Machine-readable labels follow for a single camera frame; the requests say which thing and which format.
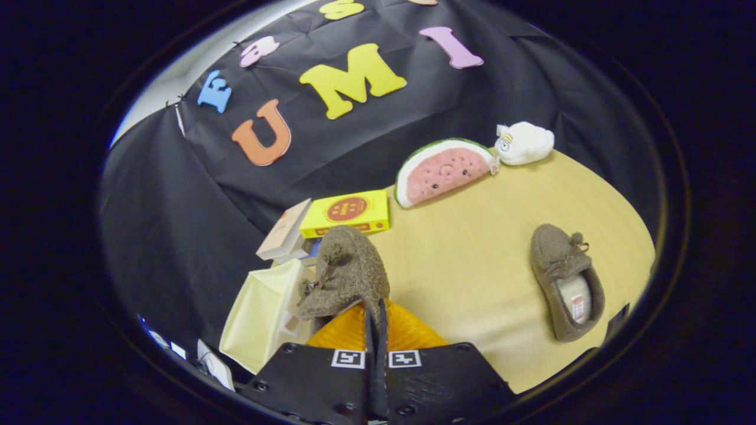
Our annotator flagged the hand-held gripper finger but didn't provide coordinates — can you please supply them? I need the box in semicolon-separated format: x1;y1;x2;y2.
239;301;377;425
376;298;517;425

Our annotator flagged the brown fuzzy shoe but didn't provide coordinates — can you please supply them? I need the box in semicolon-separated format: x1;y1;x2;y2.
530;223;606;343
295;224;391;334

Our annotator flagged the beige fabric storage box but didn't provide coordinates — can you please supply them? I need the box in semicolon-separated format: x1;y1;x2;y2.
219;258;314;375

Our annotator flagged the blue cover book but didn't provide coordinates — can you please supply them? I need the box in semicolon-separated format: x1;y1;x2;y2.
295;238;322;266

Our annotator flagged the yellow book with red circle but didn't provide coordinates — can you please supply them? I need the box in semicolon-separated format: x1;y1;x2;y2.
299;189;390;239

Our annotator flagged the watermelon slice plush toy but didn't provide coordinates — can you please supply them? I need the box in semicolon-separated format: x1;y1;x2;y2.
394;138;498;208

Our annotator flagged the small dark object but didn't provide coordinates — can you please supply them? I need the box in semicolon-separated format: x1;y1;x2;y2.
602;304;630;343

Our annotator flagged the white plush toy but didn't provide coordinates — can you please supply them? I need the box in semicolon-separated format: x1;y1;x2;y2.
495;122;555;166

